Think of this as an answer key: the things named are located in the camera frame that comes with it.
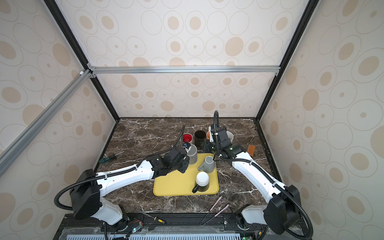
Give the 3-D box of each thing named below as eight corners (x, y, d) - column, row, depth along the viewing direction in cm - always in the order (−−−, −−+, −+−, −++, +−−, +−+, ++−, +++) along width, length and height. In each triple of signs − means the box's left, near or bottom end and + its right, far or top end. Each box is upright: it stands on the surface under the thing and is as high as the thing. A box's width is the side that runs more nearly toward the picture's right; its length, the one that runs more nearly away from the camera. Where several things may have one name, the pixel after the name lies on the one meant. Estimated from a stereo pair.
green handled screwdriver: (100, 163, 97) (99, 161, 95) (100, 161, 98) (99, 159, 96) (125, 153, 102) (123, 151, 100) (124, 151, 102) (123, 150, 101)
